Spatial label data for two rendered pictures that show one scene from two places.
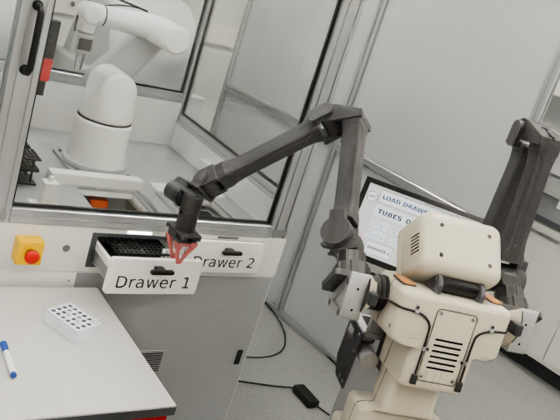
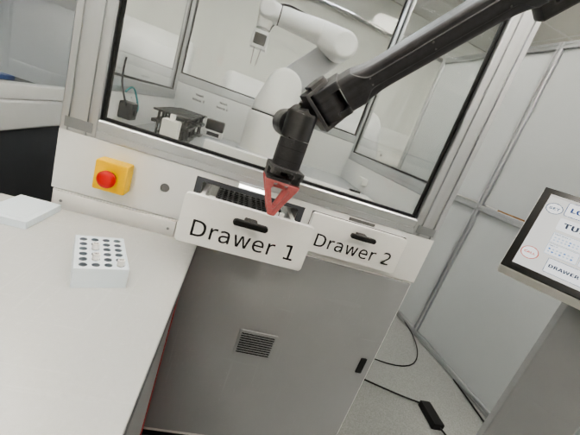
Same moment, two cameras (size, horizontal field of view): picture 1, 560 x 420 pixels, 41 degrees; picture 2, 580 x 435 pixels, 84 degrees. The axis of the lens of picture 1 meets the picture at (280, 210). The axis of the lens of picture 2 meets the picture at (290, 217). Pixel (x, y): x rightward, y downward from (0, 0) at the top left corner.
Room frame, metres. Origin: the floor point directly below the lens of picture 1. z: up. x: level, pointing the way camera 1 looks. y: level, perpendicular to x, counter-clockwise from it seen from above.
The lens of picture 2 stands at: (1.42, -0.08, 1.13)
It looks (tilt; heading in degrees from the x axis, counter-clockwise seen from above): 15 degrees down; 26
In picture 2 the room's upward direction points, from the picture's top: 19 degrees clockwise
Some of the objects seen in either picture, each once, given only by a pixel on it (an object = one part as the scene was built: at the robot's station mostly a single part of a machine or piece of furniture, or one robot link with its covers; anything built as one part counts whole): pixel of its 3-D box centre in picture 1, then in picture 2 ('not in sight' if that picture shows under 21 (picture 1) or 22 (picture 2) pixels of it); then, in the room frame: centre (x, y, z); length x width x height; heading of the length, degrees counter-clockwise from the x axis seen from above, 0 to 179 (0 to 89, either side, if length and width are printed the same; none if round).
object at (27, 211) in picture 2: not in sight; (22, 210); (1.75, 0.69, 0.77); 0.13 x 0.09 x 0.02; 37
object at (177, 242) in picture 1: (180, 247); (276, 192); (1.98, 0.24, 0.99); 0.07 x 0.07 x 0.09; 39
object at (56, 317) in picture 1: (72, 322); (99, 260); (1.77, 0.43, 0.78); 0.12 x 0.08 x 0.04; 62
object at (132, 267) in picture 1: (154, 276); (246, 232); (2.00, 0.29, 0.87); 0.29 x 0.02 x 0.11; 128
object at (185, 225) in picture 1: (186, 222); (288, 157); (1.98, 0.24, 1.06); 0.10 x 0.07 x 0.07; 39
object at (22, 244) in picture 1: (28, 250); (112, 176); (1.89, 0.62, 0.88); 0.07 x 0.05 x 0.07; 128
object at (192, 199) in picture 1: (190, 202); (298, 126); (1.99, 0.24, 1.12); 0.07 x 0.06 x 0.07; 49
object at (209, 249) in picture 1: (224, 256); (354, 243); (2.30, 0.13, 0.87); 0.29 x 0.02 x 0.11; 128
